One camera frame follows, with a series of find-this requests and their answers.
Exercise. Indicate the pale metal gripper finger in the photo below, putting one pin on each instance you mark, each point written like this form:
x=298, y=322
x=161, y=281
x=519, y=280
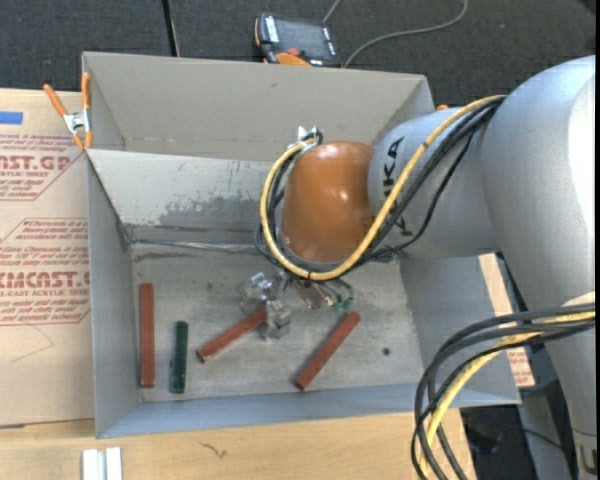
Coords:
x=256, y=290
x=278, y=319

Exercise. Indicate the red-brown flat block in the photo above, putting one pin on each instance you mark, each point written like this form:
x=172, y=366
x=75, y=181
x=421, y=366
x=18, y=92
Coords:
x=227, y=338
x=147, y=335
x=327, y=350

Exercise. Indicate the dark green flat block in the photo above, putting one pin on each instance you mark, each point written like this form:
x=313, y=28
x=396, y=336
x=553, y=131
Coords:
x=179, y=358

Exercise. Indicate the grey metal bin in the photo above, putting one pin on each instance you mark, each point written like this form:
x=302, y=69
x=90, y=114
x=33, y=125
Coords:
x=190, y=118

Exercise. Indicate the brown cardboard board red print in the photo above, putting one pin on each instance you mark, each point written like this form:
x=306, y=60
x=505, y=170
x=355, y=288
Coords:
x=35, y=358

